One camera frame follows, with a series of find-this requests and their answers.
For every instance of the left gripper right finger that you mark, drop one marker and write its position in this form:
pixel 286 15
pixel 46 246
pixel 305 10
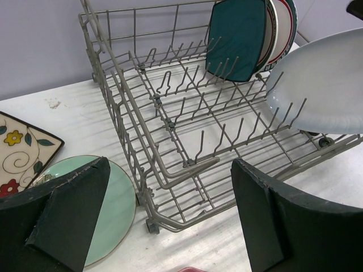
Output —
pixel 287 229

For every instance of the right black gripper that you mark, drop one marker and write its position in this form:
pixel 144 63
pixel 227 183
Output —
pixel 355 8

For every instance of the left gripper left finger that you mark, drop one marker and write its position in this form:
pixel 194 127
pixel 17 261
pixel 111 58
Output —
pixel 50 227

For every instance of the white oval plate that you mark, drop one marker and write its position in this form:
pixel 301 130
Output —
pixel 318 87

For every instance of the pink polka dot plate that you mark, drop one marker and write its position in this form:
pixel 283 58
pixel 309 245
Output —
pixel 190 269

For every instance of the dark teal square plate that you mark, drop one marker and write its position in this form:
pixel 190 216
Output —
pixel 235 39

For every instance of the cream square floral plate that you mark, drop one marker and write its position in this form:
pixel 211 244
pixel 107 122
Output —
pixel 26 150

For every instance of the grey wire dish rack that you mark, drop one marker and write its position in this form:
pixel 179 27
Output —
pixel 180 126

